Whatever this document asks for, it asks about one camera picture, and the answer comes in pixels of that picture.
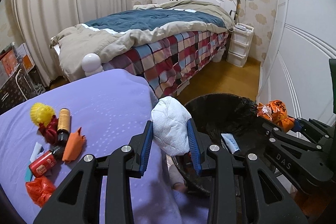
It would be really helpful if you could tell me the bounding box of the blue beige duvet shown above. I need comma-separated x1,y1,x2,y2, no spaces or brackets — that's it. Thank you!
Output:
50,0,235,82

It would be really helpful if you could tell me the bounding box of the purple table cloth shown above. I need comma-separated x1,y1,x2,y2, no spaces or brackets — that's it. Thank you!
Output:
1,69,209,223

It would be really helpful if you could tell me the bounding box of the black trash bin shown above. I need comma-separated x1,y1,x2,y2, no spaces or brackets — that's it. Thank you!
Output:
171,93,279,195

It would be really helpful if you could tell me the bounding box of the white plastic drawer unit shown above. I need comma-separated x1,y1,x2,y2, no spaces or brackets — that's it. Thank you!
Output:
227,23,254,67

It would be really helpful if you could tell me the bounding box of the plaid bed sheet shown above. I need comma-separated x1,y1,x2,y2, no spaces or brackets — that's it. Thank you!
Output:
102,31,229,98

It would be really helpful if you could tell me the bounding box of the gold small bottle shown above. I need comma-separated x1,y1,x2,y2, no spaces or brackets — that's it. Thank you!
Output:
57,108,71,147

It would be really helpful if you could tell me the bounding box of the dark red ribbon flower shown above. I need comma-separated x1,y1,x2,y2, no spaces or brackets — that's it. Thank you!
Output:
38,115,58,145

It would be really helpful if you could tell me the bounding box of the white wardrobe door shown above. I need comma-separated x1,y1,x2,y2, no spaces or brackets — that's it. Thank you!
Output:
256,0,335,126

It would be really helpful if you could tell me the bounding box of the orange wrapper bag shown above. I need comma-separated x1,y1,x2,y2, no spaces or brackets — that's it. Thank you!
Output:
257,100,295,132

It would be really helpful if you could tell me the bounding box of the red plastic bag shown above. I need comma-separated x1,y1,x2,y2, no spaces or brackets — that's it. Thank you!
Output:
25,176,56,207

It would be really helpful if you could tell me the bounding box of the white tissue ball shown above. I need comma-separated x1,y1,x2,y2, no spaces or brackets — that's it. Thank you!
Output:
151,96,191,156

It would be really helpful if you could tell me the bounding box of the orange paper scrap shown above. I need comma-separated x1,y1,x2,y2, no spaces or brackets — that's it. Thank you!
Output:
62,127,86,163

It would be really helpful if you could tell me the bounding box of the red small bottle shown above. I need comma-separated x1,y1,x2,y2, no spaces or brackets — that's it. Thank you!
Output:
29,145,65,177

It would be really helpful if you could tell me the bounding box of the cardboard box with labels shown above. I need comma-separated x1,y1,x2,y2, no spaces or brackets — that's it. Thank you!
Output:
1,50,18,77

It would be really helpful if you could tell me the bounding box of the white teal tube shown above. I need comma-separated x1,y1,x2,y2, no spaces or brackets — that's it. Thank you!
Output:
24,141,45,183

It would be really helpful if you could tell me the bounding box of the yellow foam net bundle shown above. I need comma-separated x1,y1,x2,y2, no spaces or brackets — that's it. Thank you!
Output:
30,102,55,126

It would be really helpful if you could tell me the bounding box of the orange white small box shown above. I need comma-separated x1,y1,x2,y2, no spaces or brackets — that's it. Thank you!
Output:
17,43,35,72

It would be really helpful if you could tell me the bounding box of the white camel milk powder sachet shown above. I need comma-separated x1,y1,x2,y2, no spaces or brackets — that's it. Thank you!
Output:
221,133,240,154

